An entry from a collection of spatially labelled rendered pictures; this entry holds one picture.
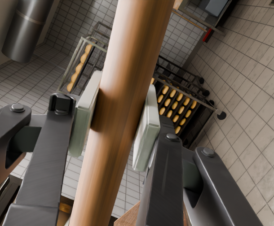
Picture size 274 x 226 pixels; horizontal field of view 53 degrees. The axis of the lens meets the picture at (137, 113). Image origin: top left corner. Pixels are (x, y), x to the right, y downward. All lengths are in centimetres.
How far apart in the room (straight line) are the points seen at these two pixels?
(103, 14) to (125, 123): 502
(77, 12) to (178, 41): 190
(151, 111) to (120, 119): 2
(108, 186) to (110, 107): 6
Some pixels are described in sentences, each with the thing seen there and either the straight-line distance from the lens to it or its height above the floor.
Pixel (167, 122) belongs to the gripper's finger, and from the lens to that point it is 17.
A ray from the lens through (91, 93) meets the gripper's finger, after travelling 16.
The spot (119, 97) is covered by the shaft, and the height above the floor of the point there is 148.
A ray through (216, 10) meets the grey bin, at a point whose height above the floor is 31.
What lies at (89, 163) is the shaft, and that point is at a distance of 19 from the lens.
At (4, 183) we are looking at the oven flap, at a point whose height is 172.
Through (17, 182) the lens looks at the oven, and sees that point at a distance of 228.
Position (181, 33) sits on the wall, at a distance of 524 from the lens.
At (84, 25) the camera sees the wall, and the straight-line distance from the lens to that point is 524.
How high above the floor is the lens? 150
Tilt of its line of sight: 11 degrees down
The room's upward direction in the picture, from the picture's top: 63 degrees counter-clockwise
